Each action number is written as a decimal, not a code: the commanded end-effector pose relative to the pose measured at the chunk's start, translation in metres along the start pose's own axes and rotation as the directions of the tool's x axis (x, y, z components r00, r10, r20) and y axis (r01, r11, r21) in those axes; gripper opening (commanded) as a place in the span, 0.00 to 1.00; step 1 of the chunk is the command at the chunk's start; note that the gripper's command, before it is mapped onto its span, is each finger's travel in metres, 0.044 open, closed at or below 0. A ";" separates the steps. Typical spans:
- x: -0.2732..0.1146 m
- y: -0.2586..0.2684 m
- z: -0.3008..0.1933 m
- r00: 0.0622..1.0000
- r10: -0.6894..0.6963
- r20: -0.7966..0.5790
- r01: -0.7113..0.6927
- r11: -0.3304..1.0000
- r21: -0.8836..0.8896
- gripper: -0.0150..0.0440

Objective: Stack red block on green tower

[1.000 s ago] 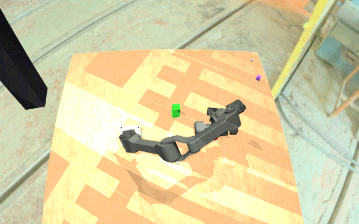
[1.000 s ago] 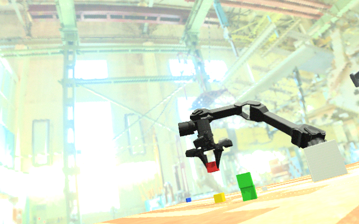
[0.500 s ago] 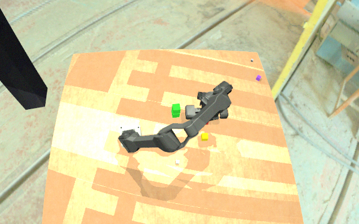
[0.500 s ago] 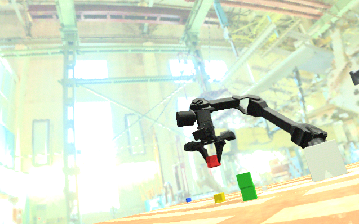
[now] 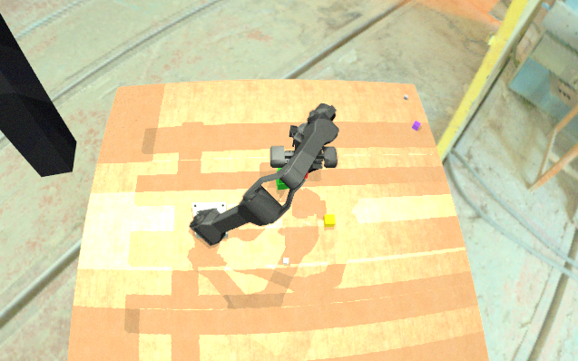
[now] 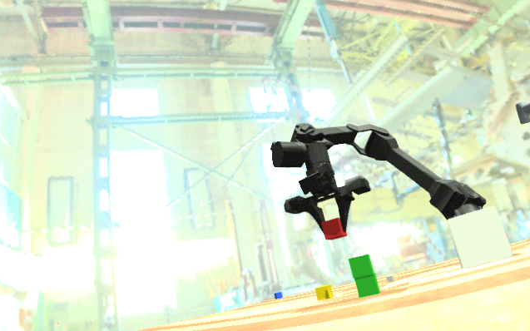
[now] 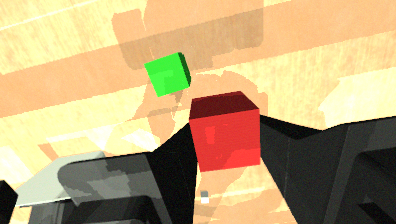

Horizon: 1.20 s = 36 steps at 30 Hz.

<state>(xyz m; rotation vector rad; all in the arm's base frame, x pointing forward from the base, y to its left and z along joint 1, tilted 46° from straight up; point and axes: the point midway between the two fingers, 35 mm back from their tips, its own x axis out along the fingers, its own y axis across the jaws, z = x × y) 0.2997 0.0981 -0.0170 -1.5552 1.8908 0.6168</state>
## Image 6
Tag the green block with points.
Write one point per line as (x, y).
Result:
(367, 285)
(361, 266)

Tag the yellow block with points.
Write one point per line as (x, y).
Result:
(324, 292)

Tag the red block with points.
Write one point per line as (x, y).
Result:
(332, 229)

